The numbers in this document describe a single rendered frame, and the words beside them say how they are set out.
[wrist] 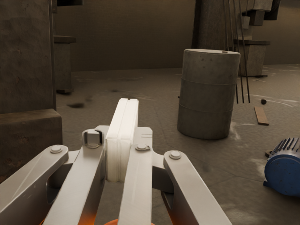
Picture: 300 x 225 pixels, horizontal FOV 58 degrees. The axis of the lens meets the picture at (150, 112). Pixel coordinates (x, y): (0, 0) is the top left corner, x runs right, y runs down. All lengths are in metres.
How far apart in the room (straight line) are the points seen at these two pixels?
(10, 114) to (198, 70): 2.29
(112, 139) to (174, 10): 8.28
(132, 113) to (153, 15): 7.78
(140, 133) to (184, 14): 8.50
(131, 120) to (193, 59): 2.57
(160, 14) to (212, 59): 5.53
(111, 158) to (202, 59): 2.55
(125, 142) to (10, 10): 0.45
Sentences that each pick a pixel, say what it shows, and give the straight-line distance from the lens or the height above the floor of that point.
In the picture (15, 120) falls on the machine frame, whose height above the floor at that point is 0.87.
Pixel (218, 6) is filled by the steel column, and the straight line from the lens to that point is 4.38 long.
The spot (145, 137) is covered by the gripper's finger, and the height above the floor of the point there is 0.97.
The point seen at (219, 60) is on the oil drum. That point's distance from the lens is 2.69.
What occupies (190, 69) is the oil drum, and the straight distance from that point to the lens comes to 2.76.
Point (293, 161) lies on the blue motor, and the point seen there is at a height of 0.30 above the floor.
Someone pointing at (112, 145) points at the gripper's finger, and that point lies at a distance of 0.15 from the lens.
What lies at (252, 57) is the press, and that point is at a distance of 7.88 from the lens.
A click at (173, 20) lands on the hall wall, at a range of 8.40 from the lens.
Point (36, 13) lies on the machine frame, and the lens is 0.57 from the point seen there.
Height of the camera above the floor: 1.04
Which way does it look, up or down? 17 degrees down
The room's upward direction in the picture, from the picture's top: 3 degrees clockwise
